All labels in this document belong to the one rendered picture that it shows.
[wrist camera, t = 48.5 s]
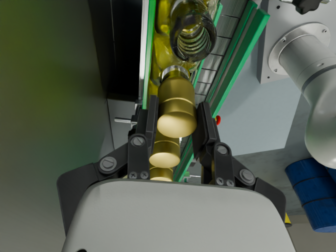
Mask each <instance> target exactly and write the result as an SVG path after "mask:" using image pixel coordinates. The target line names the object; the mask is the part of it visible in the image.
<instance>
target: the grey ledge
mask: <svg viewBox="0 0 336 252"><path fill-rule="evenodd" d="M138 99H139V97H138V96H134V95H127V94H119V93H112V92H109V94H108V97H107V104H108V111H109V118H110V125H111V132H112V139H113V146H114V150H116V149H117V148H119V147H121V146H122V145H124V144H126V143H127V142H128V133H129V131H131V129H132V128H131V124H130V123H124V122H115V117H117V118H126V119H131V118H132V115H135V112H136V110H135V101H136V100H138Z"/></svg>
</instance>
